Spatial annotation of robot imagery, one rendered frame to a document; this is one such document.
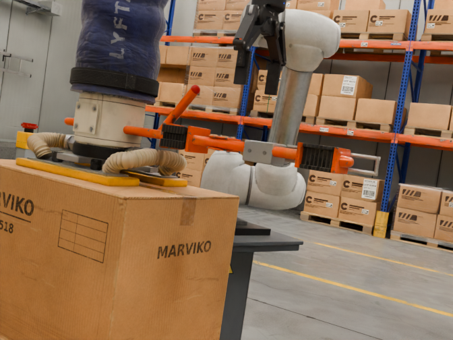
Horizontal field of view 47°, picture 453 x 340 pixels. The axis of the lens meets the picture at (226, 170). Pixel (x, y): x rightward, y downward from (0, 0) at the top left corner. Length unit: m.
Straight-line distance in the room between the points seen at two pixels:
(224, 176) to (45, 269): 0.89
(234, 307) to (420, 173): 7.74
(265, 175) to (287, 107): 0.28
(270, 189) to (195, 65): 8.12
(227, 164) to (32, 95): 11.16
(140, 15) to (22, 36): 11.48
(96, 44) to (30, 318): 0.66
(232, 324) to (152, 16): 1.22
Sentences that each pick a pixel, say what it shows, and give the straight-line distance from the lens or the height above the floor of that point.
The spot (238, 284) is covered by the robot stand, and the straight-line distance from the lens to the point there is 2.02.
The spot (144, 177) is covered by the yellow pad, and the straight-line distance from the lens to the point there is 1.35.
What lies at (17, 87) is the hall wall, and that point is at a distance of 12.68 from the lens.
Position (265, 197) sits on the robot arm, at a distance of 1.94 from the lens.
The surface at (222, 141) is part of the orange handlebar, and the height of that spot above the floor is 1.08.
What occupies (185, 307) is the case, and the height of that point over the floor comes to 0.68.
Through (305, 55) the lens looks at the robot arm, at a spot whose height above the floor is 1.39.
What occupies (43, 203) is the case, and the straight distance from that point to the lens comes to 1.23.
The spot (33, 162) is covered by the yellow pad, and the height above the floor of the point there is 0.96.
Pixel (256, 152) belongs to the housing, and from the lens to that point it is 1.07.
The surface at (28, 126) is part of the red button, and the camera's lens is 2.37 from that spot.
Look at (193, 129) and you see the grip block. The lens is 1.17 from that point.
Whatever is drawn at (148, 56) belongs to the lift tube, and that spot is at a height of 1.26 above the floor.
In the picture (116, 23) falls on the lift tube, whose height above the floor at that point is 1.32.
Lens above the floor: 1.07
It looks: 3 degrees down
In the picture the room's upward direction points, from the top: 8 degrees clockwise
